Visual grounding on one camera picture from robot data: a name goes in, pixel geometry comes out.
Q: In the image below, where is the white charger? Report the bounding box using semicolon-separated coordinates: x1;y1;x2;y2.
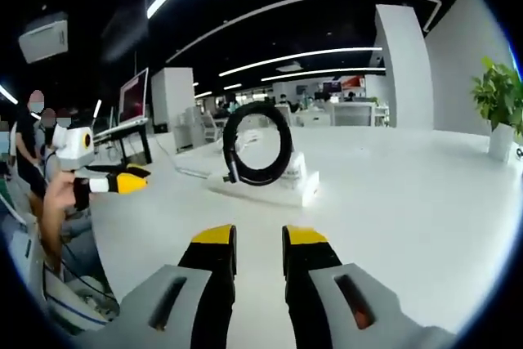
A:
281;151;308;191

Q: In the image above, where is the person's striped shirt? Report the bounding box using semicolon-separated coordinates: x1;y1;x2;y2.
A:
44;271;120;325

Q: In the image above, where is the ceiling air conditioner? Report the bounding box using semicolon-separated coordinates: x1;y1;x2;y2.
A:
18;13;69;65

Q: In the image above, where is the white power strip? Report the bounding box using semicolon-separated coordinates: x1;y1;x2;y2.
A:
206;159;320;208

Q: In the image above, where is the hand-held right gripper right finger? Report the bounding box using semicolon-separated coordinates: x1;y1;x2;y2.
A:
281;224;454;349

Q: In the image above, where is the white mesh office chair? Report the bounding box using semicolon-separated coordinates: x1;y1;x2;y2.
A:
331;101;375;128

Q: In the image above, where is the open white laptop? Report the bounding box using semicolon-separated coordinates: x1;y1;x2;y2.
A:
117;67;150;126

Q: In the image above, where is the white desk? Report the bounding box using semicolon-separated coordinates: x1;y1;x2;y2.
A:
87;125;523;336

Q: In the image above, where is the potted green plant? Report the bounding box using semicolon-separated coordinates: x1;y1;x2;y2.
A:
471;56;523;164

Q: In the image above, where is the white power strip cable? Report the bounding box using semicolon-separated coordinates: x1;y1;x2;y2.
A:
157;135;213;181

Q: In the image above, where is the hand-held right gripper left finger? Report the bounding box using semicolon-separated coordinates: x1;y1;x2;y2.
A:
81;224;238;349

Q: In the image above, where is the black charger cable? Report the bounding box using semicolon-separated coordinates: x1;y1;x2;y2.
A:
221;103;293;187

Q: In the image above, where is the black laptop stand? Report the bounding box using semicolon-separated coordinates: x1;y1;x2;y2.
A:
93;123;153;165

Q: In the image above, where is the worn grey device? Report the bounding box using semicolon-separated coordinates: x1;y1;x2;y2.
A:
6;217;46;297

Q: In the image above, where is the person's left hand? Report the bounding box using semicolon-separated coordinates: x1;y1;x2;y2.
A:
43;171;78;219

